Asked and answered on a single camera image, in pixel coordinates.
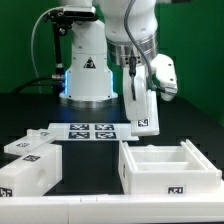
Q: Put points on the white cabinet body box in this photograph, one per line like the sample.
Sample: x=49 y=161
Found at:
x=167 y=170

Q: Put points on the white cabinet top block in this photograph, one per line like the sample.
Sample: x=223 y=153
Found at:
x=33 y=174

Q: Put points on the white fiducial marker base plate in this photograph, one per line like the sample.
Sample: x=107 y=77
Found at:
x=92 y=131

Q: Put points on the white cabinet door panel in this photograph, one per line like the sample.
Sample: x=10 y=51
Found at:
x=32 y=140
x=150 y=125

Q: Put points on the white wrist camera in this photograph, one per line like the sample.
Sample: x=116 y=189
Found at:
x=167 y=93

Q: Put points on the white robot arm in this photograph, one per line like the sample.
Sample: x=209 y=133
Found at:
x=124 y=32

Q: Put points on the white L-shaped obstacle frame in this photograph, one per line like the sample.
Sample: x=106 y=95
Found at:
x=201 y=208

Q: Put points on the black camera on stand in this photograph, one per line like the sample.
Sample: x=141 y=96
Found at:
x=62 y=20

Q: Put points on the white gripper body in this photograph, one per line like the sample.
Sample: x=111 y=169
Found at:
x=137 y=81

